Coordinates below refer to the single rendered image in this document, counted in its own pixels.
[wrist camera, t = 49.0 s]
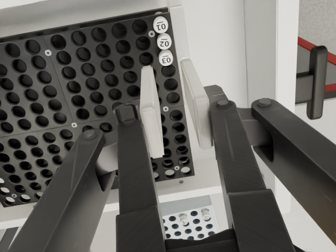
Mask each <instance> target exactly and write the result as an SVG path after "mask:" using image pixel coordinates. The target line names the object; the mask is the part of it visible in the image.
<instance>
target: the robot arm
mask: <svg viewBox="0 0 336 252"><path fill-rule="evenodd" d="M180 66H181V72H182V79H183V86H184V92H185V98H186V102H187V105H188V109H189V112H190V116H191V119H192V123H193V126H194V130H195V133H196V137H197V140H198V144H199V147H200V149H202V150H207V149H212V147H214V149H215V158H216V160H217V166H218V172H219V177H220V183H221V189H222V195H223V200H224V206H225V212H226V217H227V223H228V229H226V230H223V231H221V232H218V233H216V234H213V235H211V236H208V237H206V238H203V239H200V240H193V239H173V238H170V239H167V237H166V232H165V227H164V222H163V217H162V212H161V207H160V202H159V197H158V192H157V187H156V182H155V177H154V172H153V167H152V162H151V157H152V158H153V159H155V158H161V157H163V155H164V144H163V133H162V122H161V112H160V102H159V97H158V92H157V87H156V82H155V77H154V72H153V67H152V66H151V65H148V66H143V68H142V69H141V88H140V99H134V100H129V101H127V102H126V103H123V104H120V105H118V106H116V107H115V108H114V109H113V114H114V118H115V121H116V128H117V129H116V130H114V131H112V132H110V133H107V134H104V133H103V131H102V130H100V129H89V130H87V131H85V132H83V133H82V134H80V135H79V137H78V138H77V139H76V141H75V143H74V144H73V146H72V147H71V149H70V151H69V152H68V154H67V155H66V157H65V159H64V160H63V162H62V163H61V165H60V167H59V168H58V170H57V172H56V173H55V175H54V176H53V178H52V180H51V181H50V183H49V184H48V186H47V188H46V189H45V191H44V192H43V194H42V196H41V197H40V199H39V200H38V202H37V204H36V205H35V207H34V208H33V210H32V212H31V213H30V215H29V216H28V218H27V220H26V221H25V223H24V224H23V226H22V228H21V229H20V231H19V232H18V234H17V236H16V237H15V239H14V241H13V242H12V244H11V245H10V247H9V249H8V250H7V252H89V250H90V247H91V244H92V242H93V239H94V236H95V233H96V230H97V227H98V224H99V222H100V219H101V216H102V213H103V210H104V207H105V204H106V202H107V199H108V196H109V193H110V190H111V187H112V184H113V182H114V179H115V176H116V170H118V194H119V214H118V215H116V218H115V233H116V252H305V251H304V250H302V249H301V248H299V247H297V246H296V245H294V244H293V242H292V240H291V237H290V235H289V232H288V230H287V227H286V224H285V222H284V219H283V217H282V214H281V211H280V209H279V206H278V204H277V201H276V199H275V196H274V193H273V191H272V190H271V189H270V188H269V189H267V188H266V185H265V182H264V180H263V177H262V174H261V171H260V169H259V166H258V163H257V160H256V158H255V155H254V152H253V150H254V151H255V153H256V154H257V155H258V156H259V157H260V158H261V160H262V161H263V162H264V163H265V164H266V165H267V167H268V168H269V169H270V170H271V171H272V172H273V174H274V175H275V176H276V177H277V178H278V179H279V181H280V182H281V183H282V184H283V185H284V186H285V188H286V189H287V190H288V191H289V192H290V193H291V195H292V196H293V197H294V198H295V199H296V200H297V202H298V203H299V204H300V205H301V206H302V207H303V209H304V210H305V211H306V212H307V213H308V214H309V216H310V217H311V218H312V219H313V220H314V222H315V223H316V224H317V225H318V226H319V227H320V229H321V230H322V231H323V232H324V233H325V234H326V236H327V237H328V238H329V239H330V240H331V241H332V243H333V244H334V245H335V246H336V144H335V143H333V142H332V141H331V140H329V139H328V138H327V137H325V136H324V135H323V134H321V133H320V132H318V131H317V130H316V129H314V128H313V127H312V126H310V125H309V124H308V123H306V122H305V121H304V120H302V119H301V118H300V117H298V116H297V115H295V114H294V113H293V112H291V111H290V110H289V109H287V108H286V107H285V106H283V105H282V104H281V103H279V102H278V101H276V100H274V99H270V98H261V99H257V100H255V101H253V102H252V103H251V108H240V107H237V106H236V103H235V102H234V101H231V100H229V99H228V98H227V96H226V94H225V93H224V91H223V89H222V88H221V87H220V86H218V85H216V84H215V85H209V86H203V85H202V83H201V81H200V78H199V76H198V74H197V72H196V69H195V67H194V65H193V63H192V61H191V59H189V58H186V59H182V60H181V61H180ZM251 146H252V147H251ZM252 148H253V150H252Z"/></svg>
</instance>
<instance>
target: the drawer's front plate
mask: <svg viewBox="0 0 336 252"><path fill-rule="evenodd" d="M243 8H244V32H245V56H246V81H247V105H248V108H251V104H252V102H253V101H255V100H258V99H262V98H269V99H273V100H276V101H278V102H279V103H280V104H282V105H283V106H284V107H286V108H287V109H289V110H290V111H291V112H293V113H295V94H296V70H297V46H298V23H299V0H243ZM251 148H252V150H253V153H254V156H255V159H256V161H257V164H258V167H259V170H260V172H261V175H262V176H263V180H264V183H265V186H266V189H271V190H272V192H273V194H274V197H275V199H276V202H277V204H278V207H279V210H280V212H281V214H288V213H289V212H290V210H291V193H290V192H289V191H288V190H287V189H286V188H285V186H284V185H283V184H282V183H281V182H280V180H279V179H278V178H277V177H276V176H275V175H274V173H273V172H272V171H271V170H270V169H269V168H268V166H267V165H266V164H265V163H264V162H263V161H262V159H261V158H260V157H259V156H258V155H257V154H256V152H255V151H254V149H253V146H252V145H251Z"/></svg>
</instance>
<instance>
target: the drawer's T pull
mask: <svg viewBox="0 0 336 252"><path fill-rule="evenodd" d="M327 63H328V49H327V47H326V46H324V45H320V46H314V47H313V48H312V49H311V50H310V56H309V71H305V72H300V73H296V82H295V103H301V102H306V101H307V104H306V115H307V117H308V119H310V120H317V119H320V118H321V117H322V115H323V106H324V95H325V85H326V74H327Z"/></svg>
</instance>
